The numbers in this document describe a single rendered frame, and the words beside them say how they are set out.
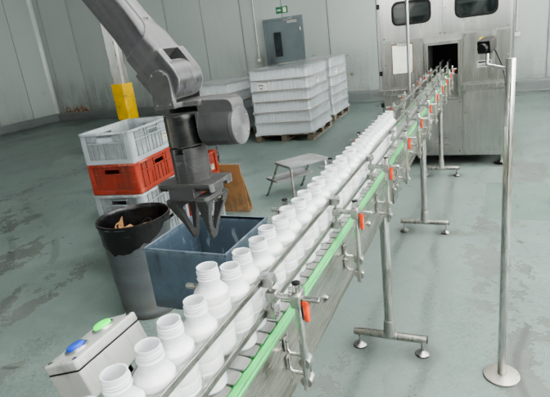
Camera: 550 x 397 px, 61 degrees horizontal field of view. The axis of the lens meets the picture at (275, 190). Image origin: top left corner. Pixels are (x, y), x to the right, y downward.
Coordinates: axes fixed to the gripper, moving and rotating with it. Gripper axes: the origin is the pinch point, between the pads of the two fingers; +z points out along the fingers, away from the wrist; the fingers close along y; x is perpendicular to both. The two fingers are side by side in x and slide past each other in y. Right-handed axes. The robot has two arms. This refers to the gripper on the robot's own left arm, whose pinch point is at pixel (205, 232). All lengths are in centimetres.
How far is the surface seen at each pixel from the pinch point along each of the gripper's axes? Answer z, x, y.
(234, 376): 25.8, 2.9, -2.4
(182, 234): 34, -71, 61
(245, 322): 19.7, -4.4, -2.0
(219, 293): 10.6, 1.1, -1.4
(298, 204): 9.8, -39.9, -0.3
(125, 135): 15, -179, 175
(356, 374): 125, -120, 15
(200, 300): 10.3, 4.3, 0.4
